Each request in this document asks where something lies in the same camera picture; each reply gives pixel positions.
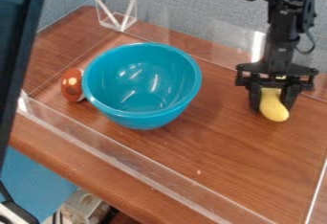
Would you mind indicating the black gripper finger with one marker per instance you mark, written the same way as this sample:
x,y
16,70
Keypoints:
x,y
289,93
254,95

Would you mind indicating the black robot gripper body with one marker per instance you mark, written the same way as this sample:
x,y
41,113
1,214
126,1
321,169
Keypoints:
x,y
274,71

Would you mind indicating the yellow toy banana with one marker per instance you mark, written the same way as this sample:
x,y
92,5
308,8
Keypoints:
x,y
270,106

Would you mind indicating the blue plastic bowl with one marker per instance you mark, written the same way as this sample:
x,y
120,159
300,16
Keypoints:
x,y
141,84

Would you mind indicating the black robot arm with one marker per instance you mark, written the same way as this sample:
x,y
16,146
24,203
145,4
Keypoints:
x,y
289,19

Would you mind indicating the clear acrylic back barrier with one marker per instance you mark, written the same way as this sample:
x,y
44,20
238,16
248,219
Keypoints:
x,y
205,38

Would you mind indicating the clear acrylic barrier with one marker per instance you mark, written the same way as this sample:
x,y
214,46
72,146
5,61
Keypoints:
x,y
141,187
205,38

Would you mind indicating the brown white toy mushroom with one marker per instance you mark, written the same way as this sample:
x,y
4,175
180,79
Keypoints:
x,y
70,85

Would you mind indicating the clear acrylic front barrier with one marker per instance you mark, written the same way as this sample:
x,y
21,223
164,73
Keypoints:
x,y
141,187

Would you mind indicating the grey box under table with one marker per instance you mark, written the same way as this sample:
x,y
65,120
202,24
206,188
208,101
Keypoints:
x,y
84,208

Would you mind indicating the dark blue foreground panel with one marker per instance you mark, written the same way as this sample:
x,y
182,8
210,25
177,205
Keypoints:
x,y
18,23

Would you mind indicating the black chair edge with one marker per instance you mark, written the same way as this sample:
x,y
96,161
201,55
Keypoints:
x,y
12,214

